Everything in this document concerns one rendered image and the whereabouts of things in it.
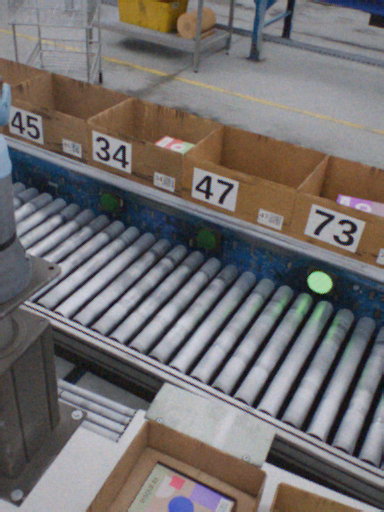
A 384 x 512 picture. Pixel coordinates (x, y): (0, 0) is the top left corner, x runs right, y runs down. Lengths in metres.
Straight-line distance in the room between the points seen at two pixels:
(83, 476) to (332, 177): 1.24
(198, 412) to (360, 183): 0.97
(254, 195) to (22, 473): 1.02
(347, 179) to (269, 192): 0.33
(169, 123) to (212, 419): 1.19
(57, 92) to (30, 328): 1.49
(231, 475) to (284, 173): 1.13
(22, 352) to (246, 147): 1.23
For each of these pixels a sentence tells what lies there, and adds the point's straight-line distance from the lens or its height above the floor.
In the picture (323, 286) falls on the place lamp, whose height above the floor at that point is 0.81.
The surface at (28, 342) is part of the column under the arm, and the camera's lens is 1.15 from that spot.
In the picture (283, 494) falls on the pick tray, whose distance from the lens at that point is 1.27.
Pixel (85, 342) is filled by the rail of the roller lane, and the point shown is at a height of 0.73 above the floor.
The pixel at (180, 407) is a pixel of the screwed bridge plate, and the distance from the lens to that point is 1.44.
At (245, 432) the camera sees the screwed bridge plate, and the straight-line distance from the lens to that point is 1.42.
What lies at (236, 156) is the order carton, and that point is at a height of 0.94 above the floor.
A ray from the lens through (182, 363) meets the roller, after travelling 1.54.
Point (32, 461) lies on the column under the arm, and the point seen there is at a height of 0.76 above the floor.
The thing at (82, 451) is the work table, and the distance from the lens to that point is 1.38.
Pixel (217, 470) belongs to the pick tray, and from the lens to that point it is 1.32.
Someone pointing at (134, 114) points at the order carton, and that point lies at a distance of 2.29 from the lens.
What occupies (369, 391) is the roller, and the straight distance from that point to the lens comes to 1.60.
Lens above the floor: 1.88
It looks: 37 degrees down
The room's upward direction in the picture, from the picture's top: 5 degrees clockwise
